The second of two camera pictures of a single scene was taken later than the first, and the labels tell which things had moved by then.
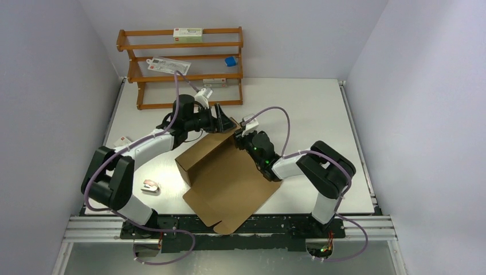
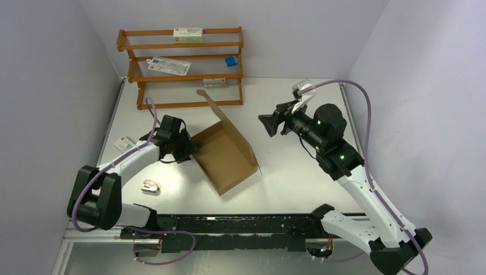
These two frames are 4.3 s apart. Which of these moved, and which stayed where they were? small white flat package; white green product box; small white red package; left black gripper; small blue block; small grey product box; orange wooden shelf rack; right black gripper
Moved: left black gripper; right black gripper
Stayed: small grey product box; small white flat package; orange wooden shelf rack; small blue block; small white red package; white green product box
